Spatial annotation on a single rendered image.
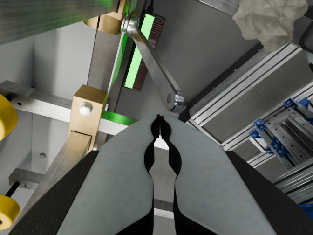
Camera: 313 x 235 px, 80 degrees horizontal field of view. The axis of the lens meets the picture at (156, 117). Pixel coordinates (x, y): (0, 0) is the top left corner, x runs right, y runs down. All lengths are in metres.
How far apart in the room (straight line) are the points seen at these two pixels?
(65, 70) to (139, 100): 0.76
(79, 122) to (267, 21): 0.31
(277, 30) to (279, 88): 0.91
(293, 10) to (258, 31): 0.04
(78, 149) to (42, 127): 0.38
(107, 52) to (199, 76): 0.85
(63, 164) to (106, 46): 0.25
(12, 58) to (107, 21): 0.32
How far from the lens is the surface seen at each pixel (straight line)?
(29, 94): 0.39
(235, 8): 0.28
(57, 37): 0.56
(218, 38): 1.19
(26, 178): 0.57
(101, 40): 0.44
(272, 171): 1.59
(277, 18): 0.27
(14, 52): 0.53
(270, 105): 1.21
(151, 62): 0.16
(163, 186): 1.83
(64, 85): 0.60
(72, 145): 0.35
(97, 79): 0.47
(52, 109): 0.38
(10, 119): 0.34
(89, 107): 0.33
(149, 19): 0.42
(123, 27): 0.28
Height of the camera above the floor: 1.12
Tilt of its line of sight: 58 degrees down
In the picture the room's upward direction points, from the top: 179 degrees clockwise
